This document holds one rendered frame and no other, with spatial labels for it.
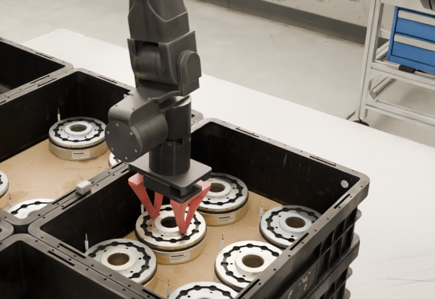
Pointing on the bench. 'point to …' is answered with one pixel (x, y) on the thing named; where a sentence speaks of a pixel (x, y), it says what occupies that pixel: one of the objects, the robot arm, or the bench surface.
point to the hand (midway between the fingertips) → (169, 219)
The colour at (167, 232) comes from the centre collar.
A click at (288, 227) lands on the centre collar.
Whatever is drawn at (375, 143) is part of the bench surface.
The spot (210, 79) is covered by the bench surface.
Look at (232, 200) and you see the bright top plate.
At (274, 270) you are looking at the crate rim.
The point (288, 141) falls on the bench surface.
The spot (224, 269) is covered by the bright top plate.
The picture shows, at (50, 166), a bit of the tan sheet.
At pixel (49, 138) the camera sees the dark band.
